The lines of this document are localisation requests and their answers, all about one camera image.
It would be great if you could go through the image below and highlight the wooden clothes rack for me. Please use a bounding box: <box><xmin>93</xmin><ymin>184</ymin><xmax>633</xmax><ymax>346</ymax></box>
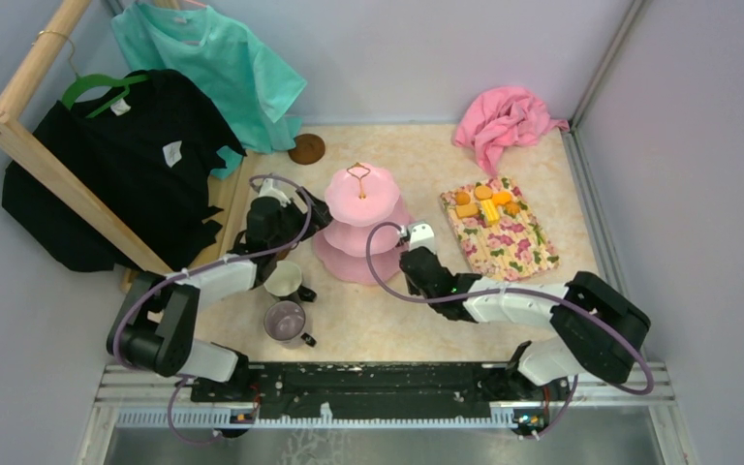
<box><xmin>0</xmin><ymin>0</ymin><xmax>258</xmax><ymax>275</ymax></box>

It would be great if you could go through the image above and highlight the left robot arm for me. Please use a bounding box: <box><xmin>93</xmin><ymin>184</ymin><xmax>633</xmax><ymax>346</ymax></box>
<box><xmin>106</xmin><ymin>187</ymin><xmax>332</xmax><ymax>401</ymax></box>

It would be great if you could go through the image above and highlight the pink cloth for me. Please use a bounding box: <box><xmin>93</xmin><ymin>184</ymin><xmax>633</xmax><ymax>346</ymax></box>
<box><xmin>451</xmin><ymin>86</ymin><xmax>570</xmax><ymax>177</ymax></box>

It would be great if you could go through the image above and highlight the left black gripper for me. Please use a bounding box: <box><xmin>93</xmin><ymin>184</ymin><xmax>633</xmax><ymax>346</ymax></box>
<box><xmin>270</xmin><ymin>186</ymin><xmax>340</xmax><ymax>254</ymax></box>

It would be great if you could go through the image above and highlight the brown round coaster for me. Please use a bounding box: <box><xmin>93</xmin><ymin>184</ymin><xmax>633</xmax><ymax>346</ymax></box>
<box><xmin>288</xmin><ymin>134</ymin><xmax>326</xmax><ymax>166</ymax></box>

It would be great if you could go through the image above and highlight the pink three-tier cake stand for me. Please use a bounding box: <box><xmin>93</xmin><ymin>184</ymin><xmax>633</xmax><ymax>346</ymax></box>
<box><xmin>313</xmin><ymin>163</ymin><xmax>412</xmax><ymax>285</ymax></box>

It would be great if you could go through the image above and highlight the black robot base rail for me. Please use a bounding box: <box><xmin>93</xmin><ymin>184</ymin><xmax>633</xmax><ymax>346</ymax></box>
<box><xmin>191</xmin><ymin>362</ymin><xmax>569</xmax><ymax>420</ymax></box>

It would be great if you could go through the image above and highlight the green clothes hanger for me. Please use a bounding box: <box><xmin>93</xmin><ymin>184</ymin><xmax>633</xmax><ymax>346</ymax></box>
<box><xmin>60</xmin><ymin>74</ymin><xmax>150</xmax><ymax>118</ymax></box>

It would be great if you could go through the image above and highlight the black t-shirt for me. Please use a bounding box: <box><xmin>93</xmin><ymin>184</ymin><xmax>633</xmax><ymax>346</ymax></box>
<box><xmin>1</xmin><ymin>70</ymin><xmax>243</xmax><ymax>272</ymax></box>

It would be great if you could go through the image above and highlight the orange pastry piece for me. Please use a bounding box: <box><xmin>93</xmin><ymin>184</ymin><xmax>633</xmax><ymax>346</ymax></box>
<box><xmin>455</xmin><ymin>202</ymin><xmax>480</xmax><ymax>219</ymax></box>

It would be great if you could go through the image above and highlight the teal t-shirt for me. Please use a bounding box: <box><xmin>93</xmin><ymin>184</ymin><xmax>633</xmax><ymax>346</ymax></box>
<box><xmin>110</xmin><ymin>2</ymin><xmax>307</xmax><ymax>153</ymax></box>

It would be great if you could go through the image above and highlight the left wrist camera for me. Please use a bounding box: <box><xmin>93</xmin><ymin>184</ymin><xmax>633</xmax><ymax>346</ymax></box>
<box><xmin>258</xmin><ymin>178</ymin><xmax>291</xmax><ymax>207</ymax></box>

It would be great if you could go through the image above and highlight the orange round cookie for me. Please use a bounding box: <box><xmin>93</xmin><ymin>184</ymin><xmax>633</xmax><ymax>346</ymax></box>
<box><xmin>473</xmin><ymin>185</ymin><xmax>493</xmax><ymax>201</ymax></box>
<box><xmin>455</xmin><ymin>191</ymin><xmax>471</xmax><ymax>206</ymax></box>

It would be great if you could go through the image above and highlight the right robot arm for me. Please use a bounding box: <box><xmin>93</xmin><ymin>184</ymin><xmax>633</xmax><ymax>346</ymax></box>
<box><xmin>399</xmin><ymin>247</ymin><xmax>651</xmax><ymax>399</ymax></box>

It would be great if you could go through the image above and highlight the yellow cake piece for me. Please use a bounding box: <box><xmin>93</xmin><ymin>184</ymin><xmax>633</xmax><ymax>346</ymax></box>
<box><xmin>480</xmin><ymin>199</ymin><xmax>500</xmax><ymax>226</ymax></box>

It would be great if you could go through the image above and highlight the floral serving tray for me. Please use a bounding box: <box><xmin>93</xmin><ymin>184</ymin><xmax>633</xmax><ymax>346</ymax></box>
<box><xmin>439</xmin><ymin>176</ymin><xmax>560</xmax><ymax>282</ymax></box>

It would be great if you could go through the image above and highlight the white mug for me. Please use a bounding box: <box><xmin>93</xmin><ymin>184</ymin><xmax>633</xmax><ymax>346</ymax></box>
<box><xmin>263</xmin><ymin>260</ymin><xmax>318</xmax><ymax>303</ymax></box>

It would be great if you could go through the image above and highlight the purple mug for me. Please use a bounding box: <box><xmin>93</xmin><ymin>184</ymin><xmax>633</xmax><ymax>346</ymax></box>
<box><xmin>263</xmin><ymin>300</ymin><xmax>318</xmax><ymax>350</ymax></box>

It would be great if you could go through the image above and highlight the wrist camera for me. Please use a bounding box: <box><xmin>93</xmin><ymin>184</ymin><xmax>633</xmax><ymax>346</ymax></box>
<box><xmin>406</xmin><ymin>221</ymin><xmax>437</xmax><ymax>254</ymax></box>
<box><xmin>258</xmin><ymin>178</ymin><xmax>291</xmax><ymax>207</ymax></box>

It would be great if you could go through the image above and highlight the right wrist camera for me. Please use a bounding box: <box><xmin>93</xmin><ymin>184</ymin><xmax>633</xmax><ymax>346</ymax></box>
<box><xmin>406</xmin><ymin>221</ymin><xmax>437</xmax><ymax>254</ymax></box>

